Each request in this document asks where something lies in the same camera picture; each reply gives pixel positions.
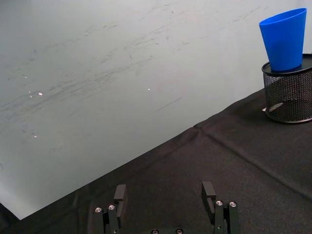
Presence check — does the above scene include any black mesh wire basket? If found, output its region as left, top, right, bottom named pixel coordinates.
left=261, top=53, right=312, bottom=123

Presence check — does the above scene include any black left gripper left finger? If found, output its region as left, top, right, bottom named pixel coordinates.
left=94, top=184, right=127, bottom=234

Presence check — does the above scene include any black table cloth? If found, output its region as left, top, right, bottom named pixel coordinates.
left=0, top=54, right=312, bottom=234

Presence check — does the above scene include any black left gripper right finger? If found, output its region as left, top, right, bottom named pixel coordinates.
left=201, top=181, right=240, bottom=234

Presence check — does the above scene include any blue plastic cup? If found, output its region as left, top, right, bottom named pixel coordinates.
left=258, top=7, right=308, bottom=72

